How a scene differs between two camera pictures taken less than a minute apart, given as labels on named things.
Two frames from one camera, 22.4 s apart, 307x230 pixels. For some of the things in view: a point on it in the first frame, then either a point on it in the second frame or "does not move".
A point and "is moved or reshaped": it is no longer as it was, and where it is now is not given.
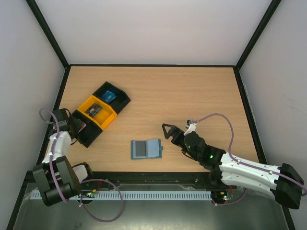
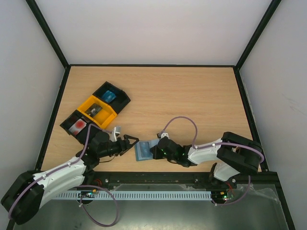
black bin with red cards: x=89 y=132 does not move
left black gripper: x=77 y=122 → x=126 y=143
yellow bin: x=99 y=112 does not move
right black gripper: x=174 y=133 → x=156 y=152
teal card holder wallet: x=145 y=149 is moved or reshaped
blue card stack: x=108 y=96 does not move
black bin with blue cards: x=116 y=97 does not move
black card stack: x=93 y=110 does not move
